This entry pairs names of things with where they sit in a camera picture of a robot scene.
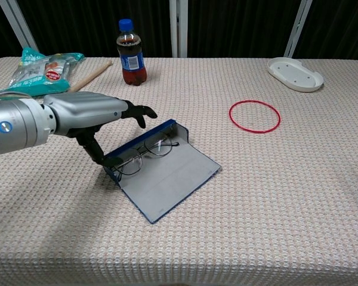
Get teal snack bag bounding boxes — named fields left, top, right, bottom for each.
left=0, top=46, right=85, bottom=98

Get grey aluminium extrusion bar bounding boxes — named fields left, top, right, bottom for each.
left=0, top=0, right=39, bottom=52
left=283, top=0, right=313, bottom=58
left=169, top=0, right=189, bottom=58

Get white oval plastic tray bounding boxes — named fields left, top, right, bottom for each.
left=267, top=57, right=325, bottom=93

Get cola bottle with blue cap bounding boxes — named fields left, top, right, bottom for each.
left=116, top=18, right=147, bottom=86

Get wooden rolling pin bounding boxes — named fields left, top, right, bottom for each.
left=67, top=59, right=113, bottom=93

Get beige waffle tablecloth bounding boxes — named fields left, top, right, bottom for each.
left=0, top=56, right=358, bottom=286

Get red ring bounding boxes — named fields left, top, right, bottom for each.
left=229, top=100, right=281, bottom=134

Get round metal-rimmed eyeglasses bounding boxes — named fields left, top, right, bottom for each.
left=111, top=135, right=180, bottom=182

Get blue floral glasses case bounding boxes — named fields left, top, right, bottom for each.
left=103, top=119, right=223, bottom=224

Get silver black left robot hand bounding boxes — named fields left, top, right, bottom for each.
left=42, top=91, right=158, bottom=167

